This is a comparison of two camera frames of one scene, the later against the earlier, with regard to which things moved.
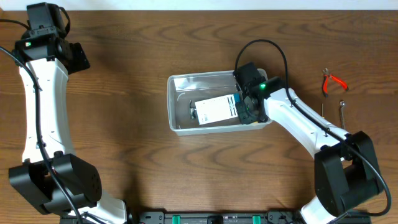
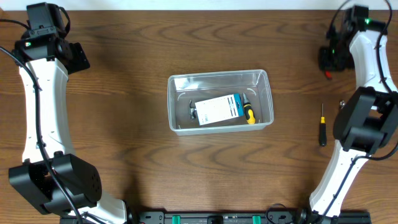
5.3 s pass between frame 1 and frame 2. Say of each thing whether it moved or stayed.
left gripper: stayed
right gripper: moved
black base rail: stayed
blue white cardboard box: stayed
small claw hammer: stayed
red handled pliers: moved
